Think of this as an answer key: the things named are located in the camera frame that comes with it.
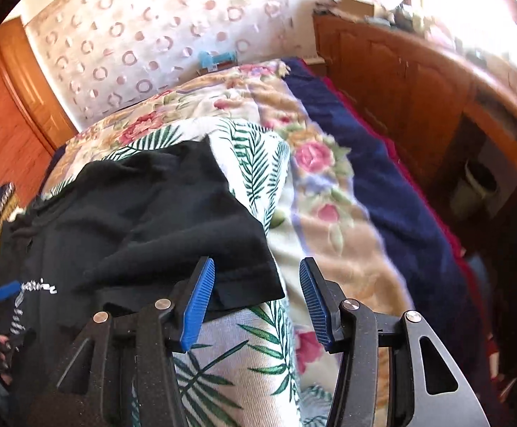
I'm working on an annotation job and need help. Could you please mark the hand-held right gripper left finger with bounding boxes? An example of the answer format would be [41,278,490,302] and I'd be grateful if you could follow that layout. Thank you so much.
[21,257,216,427]

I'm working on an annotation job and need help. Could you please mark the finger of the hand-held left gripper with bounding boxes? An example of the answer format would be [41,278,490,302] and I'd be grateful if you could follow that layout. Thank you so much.
[0,280,23,303]

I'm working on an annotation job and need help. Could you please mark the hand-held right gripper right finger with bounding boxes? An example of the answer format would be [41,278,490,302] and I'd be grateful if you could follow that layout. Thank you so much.
[299,257,492,427]

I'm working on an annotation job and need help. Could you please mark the black t-shirt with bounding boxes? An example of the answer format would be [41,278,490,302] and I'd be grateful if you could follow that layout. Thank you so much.
[5,138,286,427]

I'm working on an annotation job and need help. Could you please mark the floral blanket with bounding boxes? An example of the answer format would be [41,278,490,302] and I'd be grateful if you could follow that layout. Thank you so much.
[41,59,419,427]

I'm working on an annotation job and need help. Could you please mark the navy blanket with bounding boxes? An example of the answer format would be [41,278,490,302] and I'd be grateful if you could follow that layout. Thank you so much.
[283,57,486,365]

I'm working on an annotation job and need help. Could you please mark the leaf print folded quilt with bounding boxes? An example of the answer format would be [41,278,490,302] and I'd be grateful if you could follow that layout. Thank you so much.
[49,118,304,427]

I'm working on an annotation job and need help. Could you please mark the wooden wardrobe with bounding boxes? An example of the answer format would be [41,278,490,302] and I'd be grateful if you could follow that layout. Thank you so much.
[0,15,79,227]

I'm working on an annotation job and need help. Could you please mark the pale waste bin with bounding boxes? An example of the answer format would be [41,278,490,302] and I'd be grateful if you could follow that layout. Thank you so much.
[452,160,499,221]

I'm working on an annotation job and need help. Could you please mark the blue plastic toy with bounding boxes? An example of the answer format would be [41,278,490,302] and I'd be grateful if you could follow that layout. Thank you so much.
[196,50,238,74]

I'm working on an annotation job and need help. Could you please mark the wooden cabinet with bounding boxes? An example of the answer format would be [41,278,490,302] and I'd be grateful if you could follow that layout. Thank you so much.
[312,9,517,214]

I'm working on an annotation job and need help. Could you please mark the cardboard box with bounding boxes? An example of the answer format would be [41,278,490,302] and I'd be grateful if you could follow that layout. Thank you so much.
[339,0,375,19]

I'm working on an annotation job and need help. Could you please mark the circle pattern wall curtain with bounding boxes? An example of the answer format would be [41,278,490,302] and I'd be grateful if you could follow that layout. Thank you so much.
[25,0,317,132]

